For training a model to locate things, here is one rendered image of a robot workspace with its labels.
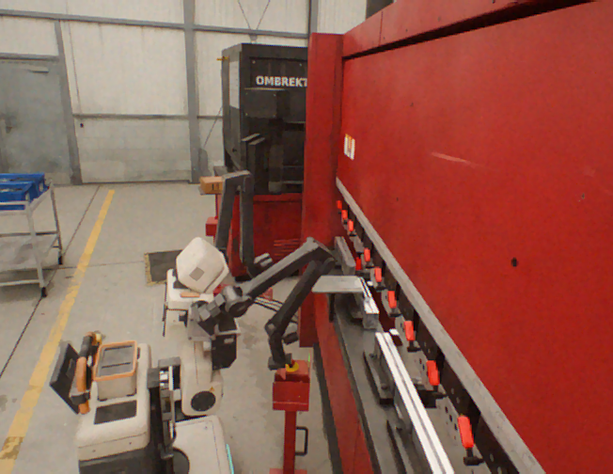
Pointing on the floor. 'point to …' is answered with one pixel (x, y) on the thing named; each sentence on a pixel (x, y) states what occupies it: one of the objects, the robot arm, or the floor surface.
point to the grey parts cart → (25, 243)
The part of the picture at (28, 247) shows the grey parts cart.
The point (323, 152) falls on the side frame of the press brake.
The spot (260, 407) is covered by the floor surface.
